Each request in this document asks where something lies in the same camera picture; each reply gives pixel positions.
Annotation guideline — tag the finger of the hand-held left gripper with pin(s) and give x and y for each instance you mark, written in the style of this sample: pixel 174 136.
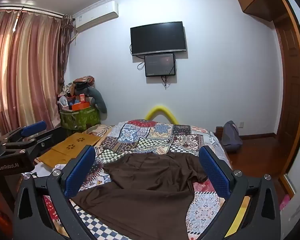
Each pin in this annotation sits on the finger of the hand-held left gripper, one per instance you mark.
pixel 43 140
pixel 35 127

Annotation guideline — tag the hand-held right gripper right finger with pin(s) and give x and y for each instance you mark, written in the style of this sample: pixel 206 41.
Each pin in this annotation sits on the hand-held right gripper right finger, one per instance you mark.
pixel 214 172

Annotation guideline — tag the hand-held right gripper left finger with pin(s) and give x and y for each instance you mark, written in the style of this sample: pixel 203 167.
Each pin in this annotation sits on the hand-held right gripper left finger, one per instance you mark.
pixel 80 172

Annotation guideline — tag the brown shirt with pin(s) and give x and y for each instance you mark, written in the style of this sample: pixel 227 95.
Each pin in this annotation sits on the brown shirt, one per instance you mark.
pixel 140 192

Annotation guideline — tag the wooden lap board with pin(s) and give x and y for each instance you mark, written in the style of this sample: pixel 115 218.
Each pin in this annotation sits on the wooden lap board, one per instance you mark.
pixel 70 146

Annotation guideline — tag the white cloth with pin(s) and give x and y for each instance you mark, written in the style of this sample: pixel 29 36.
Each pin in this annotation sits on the white cloth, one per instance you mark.
pixel 45 170

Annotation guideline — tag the grey backpack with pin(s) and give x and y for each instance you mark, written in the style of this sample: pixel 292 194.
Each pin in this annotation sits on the grey backpack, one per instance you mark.
pixel 231 137

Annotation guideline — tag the green storage bag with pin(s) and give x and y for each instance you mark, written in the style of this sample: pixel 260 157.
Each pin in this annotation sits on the green storage bag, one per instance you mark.
pixel 80 118

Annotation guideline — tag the red patterned cloth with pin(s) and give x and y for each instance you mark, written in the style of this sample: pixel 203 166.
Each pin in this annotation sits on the red patterned cloth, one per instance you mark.
pixel 0 210

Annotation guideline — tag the orange box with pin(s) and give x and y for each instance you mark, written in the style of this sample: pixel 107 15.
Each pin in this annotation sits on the orange box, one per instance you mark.
pixel 80 105

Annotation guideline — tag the yellow strip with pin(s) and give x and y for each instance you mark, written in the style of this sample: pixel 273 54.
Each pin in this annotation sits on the yellow strip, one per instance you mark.
pixel 237 217

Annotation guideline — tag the striped pink curtain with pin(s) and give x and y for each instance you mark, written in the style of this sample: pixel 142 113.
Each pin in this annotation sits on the striped pink curtain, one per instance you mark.
pixel 27 67

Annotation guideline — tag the patchwork printed blanket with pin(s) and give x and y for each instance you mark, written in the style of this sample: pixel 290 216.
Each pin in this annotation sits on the patchwork printed blanket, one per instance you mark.
pixel 152 135

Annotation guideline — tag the pink item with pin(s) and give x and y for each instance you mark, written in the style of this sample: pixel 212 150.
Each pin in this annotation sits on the pink item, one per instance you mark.
pixel 285 202

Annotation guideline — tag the yellow foam tube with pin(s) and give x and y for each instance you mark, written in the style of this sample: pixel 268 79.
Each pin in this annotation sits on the yellow foam tube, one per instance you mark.
pixel 160 110

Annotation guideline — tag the small black monitor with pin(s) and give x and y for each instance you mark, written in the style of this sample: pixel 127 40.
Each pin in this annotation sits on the small black monitor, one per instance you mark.
pixel 160 65

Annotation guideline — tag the wooden door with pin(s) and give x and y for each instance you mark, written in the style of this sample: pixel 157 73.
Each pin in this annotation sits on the wooden door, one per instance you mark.
pixel 292 80

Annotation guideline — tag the white air conditioner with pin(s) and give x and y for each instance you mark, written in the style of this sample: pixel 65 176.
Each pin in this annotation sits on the white air conditioner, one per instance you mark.
pixel 97 17

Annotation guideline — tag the wooden bed frame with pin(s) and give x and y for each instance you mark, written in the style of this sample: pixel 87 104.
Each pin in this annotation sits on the wooden bed frame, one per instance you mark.
pixel 218 133

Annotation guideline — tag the white wall socket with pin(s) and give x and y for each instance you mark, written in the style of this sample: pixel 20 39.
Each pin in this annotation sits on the white wall socket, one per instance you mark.
pixel 241 124

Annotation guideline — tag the white curtain rail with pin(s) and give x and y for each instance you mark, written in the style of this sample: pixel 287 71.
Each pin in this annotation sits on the white curtain rail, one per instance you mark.
pixel 27 9

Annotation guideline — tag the black wall television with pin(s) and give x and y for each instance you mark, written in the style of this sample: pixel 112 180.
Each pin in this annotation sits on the black wall television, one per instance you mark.
pixel 157 38

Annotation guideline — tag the wooden wall cabinet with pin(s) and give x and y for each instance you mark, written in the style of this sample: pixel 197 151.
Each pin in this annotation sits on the wooden wall cabinet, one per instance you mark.
pixel 255 0

